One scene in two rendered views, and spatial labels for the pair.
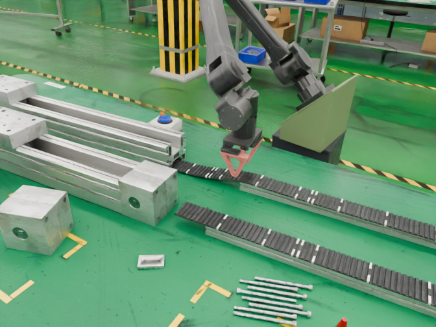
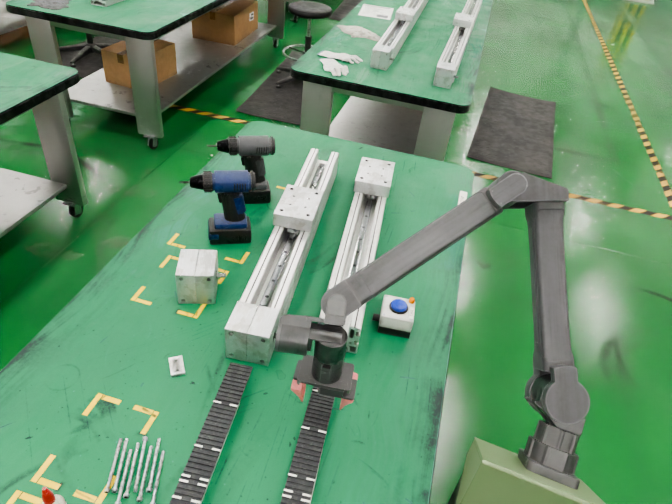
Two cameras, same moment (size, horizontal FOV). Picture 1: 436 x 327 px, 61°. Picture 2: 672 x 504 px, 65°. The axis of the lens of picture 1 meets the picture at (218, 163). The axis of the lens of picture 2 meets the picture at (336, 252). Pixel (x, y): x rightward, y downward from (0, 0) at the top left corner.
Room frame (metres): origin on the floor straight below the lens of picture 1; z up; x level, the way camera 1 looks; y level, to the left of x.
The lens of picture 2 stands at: (0.57, -0.67, 1.74)
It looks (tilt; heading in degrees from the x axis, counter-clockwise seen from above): 38 degrees down; 71
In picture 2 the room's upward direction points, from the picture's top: 8 degrees clockwise
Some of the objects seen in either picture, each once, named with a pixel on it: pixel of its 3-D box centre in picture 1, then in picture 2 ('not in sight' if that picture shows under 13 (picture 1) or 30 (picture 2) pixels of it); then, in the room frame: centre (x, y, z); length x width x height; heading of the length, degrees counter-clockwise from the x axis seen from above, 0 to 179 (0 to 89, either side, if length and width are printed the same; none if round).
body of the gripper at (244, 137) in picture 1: (243, 127); (327, 365); (0.80, -0.06, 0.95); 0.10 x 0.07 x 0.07; 156
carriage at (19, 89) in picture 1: (6, 93); (374, 180); (1.15, 0.71, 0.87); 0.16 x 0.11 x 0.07; 65
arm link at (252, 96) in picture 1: (244, 104); (327, 343); (0.79, -0.06, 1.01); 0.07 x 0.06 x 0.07; 159
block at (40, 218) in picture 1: (40, 215); (202, 276); (0.59, 0.36, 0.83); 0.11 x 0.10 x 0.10; 170
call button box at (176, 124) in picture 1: (163, 130); (393, 315); (1.04, 0.17, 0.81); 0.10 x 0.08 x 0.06; 155
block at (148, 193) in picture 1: (152, 189); (257, 334); (0.70, 0.15, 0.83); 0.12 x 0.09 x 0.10; 155
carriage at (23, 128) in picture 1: (9, 132); (298, 211); (0.87, 0.56, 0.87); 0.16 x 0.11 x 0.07; 65
